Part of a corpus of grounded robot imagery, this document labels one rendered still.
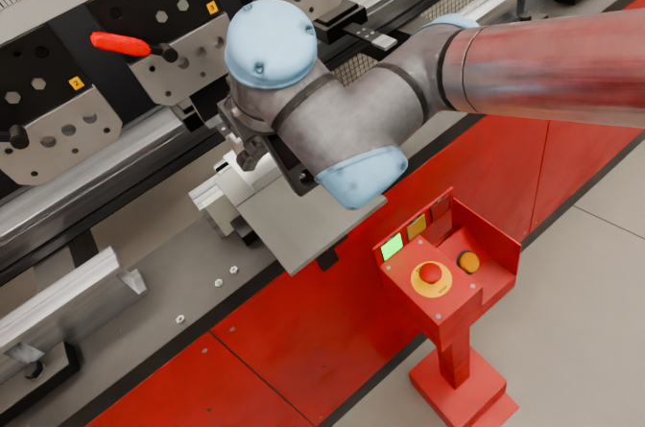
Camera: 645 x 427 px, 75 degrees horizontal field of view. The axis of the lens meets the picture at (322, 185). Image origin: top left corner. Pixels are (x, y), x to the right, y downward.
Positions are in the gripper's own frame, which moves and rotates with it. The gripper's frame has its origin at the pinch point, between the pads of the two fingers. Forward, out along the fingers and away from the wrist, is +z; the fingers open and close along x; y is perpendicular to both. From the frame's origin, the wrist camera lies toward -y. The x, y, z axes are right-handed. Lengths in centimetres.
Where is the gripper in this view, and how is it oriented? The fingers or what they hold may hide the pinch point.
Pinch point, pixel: (267, 157)
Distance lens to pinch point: 68.5
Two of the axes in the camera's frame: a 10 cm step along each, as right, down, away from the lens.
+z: -1.7, 1.7, 9.7
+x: -7.8, 5.7, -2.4
